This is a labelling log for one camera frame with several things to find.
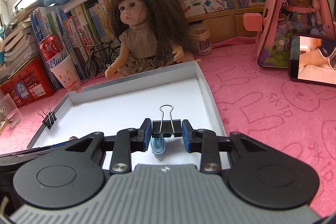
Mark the smartphone playing video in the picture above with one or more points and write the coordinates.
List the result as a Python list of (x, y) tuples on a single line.
[(312, 59)]

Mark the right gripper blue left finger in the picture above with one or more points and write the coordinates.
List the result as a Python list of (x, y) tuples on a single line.
[(124, 143)]

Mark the stack of books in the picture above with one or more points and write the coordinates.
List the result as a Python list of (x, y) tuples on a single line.
[(18, 45)]

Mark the red beer can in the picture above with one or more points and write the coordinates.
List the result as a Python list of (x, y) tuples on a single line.
[(53, 51)]

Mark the large black binder clip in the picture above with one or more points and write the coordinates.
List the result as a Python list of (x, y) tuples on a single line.
[(167, 128)]

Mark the black miniature bicycle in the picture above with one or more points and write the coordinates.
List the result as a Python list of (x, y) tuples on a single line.
[(101, 57)]

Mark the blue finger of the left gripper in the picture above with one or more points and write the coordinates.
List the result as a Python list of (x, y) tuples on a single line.
[(61, 144)]

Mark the black binder clip on tray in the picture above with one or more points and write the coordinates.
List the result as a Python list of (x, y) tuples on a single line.
[(49, 117)]

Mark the pink triangular dollhouse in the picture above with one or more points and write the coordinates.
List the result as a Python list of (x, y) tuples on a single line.
[(282, 18)]

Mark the white cardboard box tray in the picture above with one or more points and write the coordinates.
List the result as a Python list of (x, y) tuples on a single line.
[(178, 91)]

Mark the white cat paper cup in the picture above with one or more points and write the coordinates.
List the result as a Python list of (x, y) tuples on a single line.
[(66, 73)]

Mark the brown-haired doll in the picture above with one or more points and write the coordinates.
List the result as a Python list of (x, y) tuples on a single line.
[(152, 34)]

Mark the light blue hair clip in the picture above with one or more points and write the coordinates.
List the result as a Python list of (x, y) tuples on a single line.
[(158, 145)]

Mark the red plastic basket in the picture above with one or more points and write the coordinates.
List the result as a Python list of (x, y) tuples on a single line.
[(30, 84)]

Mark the small brown jar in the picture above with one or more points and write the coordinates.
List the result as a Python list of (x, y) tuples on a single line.
[(200, 35)]

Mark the clear acrylic block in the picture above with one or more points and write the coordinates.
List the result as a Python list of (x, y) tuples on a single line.
[(10, 114)]

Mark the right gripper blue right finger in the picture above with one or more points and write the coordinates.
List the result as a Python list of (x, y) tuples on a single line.
[(205, 142)]

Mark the pink rabbit towel mat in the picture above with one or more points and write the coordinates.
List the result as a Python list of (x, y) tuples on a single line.
[(296, 118)]

